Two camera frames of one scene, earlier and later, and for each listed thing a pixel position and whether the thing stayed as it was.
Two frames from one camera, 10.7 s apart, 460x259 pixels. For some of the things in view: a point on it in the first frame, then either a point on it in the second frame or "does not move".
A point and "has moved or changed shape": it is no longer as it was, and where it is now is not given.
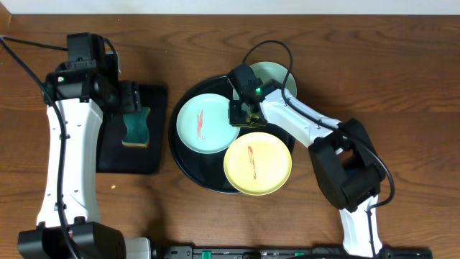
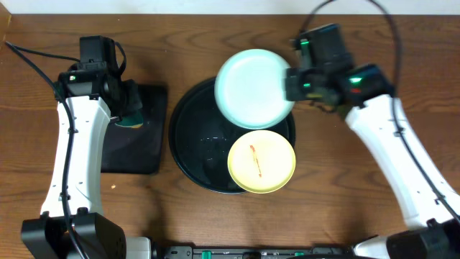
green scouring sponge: (137, 128) has moved or changed shape
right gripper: (234, 119) -> (290, 89)
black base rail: (331, 252) does not move
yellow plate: (257, 163) does not move
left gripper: (131, 101) does not move
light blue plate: (203, 124) has moved or changed shape
